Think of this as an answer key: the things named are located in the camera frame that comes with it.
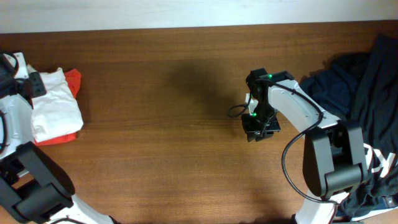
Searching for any dark navy clothes pile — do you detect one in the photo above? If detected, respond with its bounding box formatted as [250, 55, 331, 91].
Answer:
[300, 35, 397, 219]

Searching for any white back wall panel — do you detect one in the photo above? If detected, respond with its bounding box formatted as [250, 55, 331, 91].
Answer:
[1, 0, 397, 34]

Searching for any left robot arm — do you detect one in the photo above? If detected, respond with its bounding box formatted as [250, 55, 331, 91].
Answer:
[1, 51, 116, 224]

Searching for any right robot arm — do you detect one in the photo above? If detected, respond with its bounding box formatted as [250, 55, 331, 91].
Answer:
[238, 68, 369, 223]

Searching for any white t-shirt with robot print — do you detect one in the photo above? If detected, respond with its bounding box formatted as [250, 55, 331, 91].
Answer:
[26, 63, 85, 144]

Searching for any red folded printed t-shirt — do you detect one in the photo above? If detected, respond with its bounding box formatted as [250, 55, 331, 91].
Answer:
[33, 68, 83, 147]

